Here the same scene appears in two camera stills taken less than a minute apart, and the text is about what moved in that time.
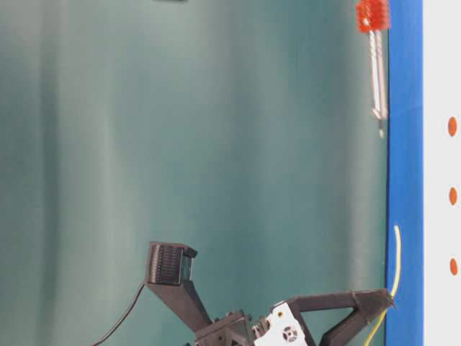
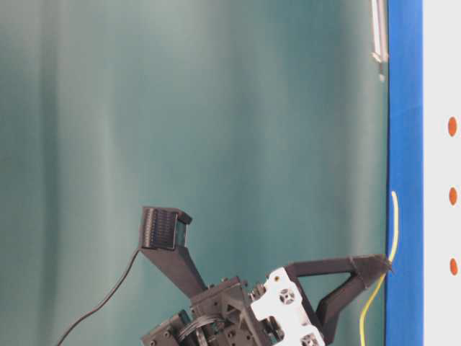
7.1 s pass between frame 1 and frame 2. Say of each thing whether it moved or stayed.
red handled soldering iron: moved
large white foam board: stayed
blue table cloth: stayed
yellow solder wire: moved
